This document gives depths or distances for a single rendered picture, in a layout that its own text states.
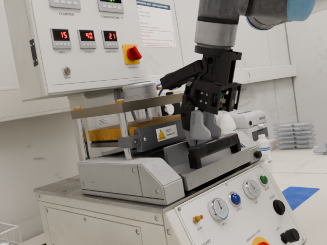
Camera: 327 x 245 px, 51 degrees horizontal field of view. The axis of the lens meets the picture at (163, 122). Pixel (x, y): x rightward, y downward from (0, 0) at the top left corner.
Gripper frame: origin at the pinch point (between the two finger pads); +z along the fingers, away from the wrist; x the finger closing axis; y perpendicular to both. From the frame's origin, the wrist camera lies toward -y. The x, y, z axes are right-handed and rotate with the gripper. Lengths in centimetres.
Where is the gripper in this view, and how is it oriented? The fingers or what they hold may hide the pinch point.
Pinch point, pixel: (191, 143)
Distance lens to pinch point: 71.9
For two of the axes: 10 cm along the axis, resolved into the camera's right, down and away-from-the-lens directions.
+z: -1.0, 9.5, 3.0
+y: 7.3, 2.7, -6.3
